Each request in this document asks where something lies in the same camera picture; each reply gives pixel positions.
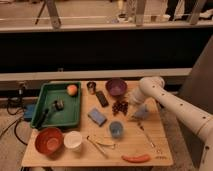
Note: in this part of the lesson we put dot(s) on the dark red grapes bunch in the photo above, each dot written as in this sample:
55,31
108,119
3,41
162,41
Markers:
120,106

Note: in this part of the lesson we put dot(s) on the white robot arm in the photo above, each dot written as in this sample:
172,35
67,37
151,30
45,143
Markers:
197,120

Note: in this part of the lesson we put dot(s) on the small metal cup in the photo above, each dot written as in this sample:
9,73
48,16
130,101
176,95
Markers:
91,86

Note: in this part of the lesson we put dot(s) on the blue plastic cup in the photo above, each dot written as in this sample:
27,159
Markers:
116,129

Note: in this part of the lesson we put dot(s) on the white plastic cup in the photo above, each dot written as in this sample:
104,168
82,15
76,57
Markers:
73,141

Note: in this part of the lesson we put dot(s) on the purple bowl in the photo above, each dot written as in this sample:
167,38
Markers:
116,87

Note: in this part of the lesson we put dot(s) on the black remote bar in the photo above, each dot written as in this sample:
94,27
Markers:
102,99

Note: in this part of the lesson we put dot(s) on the blue sponge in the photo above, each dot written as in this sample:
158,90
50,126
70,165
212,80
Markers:
97,117

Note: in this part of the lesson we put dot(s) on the orange peach fruit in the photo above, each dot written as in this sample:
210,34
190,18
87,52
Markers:
72,90

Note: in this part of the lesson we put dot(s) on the grey folded cloth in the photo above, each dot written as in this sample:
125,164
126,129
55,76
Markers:
142,112

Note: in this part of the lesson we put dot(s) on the green plastic tray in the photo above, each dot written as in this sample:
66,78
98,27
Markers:
67,118

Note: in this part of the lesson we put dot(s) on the metal tongs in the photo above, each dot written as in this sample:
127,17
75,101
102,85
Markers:
101,143

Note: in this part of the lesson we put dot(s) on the red bowl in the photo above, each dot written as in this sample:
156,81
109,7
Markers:
49,140

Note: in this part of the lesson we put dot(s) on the blue box on floor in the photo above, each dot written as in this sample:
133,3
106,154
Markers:
29,110

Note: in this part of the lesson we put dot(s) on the black handled brush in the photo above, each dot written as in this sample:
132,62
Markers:
57,105

